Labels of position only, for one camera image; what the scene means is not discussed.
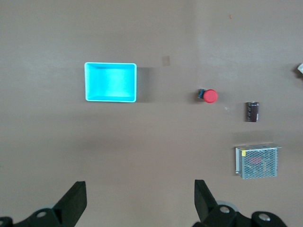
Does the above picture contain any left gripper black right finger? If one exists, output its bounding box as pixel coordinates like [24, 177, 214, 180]
[194, 180, 238, 227]

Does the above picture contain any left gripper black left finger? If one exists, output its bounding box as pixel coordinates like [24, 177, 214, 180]
[14, 181, 88, 227]

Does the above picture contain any red push button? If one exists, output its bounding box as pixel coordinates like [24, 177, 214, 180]
[197, 88, 219, 104]

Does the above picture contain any metal mesh power supply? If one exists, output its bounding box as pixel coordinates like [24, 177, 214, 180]
[234, 142, 283, 180]

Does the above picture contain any dark brown cylindrical capacitor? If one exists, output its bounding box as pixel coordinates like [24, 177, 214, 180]
[244, 101, 260, 123]

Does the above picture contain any cyan plastic bin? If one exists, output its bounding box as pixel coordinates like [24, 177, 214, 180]
[84, 61, 138, 103]

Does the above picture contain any white-capped metal fitting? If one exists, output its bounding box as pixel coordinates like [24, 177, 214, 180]
[295, 62, 303, 80]

